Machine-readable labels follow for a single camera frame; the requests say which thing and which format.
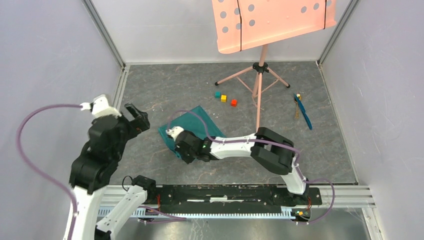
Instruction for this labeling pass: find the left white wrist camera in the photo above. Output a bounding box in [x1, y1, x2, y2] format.
[80, 94, 122, 119]

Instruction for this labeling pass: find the teal cube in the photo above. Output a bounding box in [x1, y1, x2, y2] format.
[214, 91, 221, 99]

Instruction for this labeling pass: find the red cube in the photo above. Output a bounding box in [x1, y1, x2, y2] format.
[230, 99, 238, 107]

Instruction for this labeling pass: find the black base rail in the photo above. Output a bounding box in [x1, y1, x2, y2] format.
[135, 184, 323, 220]

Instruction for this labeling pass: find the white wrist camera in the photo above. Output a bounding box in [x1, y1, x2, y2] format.
[80, 94, 122, 119]
[165, 126, 184, 142]

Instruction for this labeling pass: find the yellow cube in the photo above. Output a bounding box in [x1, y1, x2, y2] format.
[220, 94, 227, 103]

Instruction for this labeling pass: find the gold spoon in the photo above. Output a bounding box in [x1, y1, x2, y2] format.
[294, 93, 302, 119]

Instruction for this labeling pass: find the teal cloth napkin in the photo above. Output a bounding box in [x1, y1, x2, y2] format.
[157, 105, 226, 159]

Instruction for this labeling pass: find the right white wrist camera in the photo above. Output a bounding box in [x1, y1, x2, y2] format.
[165, 126, 184, 142]

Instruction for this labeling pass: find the pink music stand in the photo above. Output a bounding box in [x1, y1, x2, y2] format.
[212, 0, 336, 128]

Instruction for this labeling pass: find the blue handled utensil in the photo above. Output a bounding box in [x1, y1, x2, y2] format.
[297, 100, 313, 130]

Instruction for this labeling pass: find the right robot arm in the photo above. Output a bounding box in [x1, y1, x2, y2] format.
[166, 126, 309, 204]

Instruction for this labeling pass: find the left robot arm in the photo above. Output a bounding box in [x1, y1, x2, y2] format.
[64, 102, 157, 240]

